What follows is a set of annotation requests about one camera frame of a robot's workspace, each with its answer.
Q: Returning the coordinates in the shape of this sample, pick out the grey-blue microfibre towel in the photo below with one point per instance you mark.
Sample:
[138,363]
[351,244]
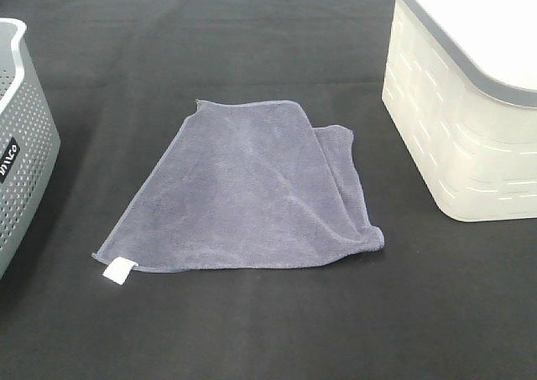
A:
[253,185]

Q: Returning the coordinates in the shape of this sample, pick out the white plastic storage box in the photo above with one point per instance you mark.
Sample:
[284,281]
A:
[460,86]

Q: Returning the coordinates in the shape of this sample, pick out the grey perforated plastic basket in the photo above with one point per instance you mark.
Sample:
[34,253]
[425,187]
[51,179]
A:
[30,141]

